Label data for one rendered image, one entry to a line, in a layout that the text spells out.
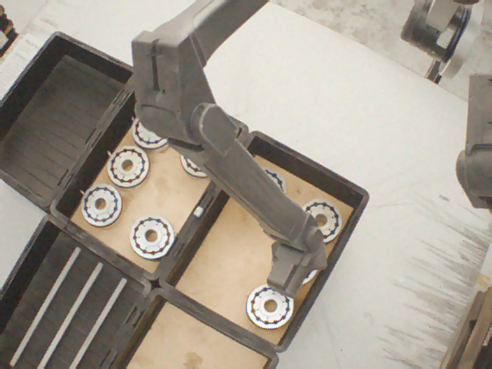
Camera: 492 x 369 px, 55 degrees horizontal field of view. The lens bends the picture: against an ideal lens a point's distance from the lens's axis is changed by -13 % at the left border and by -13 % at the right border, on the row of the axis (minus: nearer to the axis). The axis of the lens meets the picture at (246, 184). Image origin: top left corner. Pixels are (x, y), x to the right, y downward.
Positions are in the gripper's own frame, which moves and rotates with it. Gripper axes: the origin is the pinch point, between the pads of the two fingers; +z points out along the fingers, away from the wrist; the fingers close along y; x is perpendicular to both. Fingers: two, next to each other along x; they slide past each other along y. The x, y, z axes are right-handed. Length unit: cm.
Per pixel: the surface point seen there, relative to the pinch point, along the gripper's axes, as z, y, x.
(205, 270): 3.9, -19.6, 1.4
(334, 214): 1.1, 10.3, 9.6
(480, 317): 74, 80, -23
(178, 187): 3.7, -23.5, 21.1
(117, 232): 3.6, -39.0, 12.1
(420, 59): 87, 87, 99
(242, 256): 4.0, -11.2, 3.6
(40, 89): 3, -60, 54
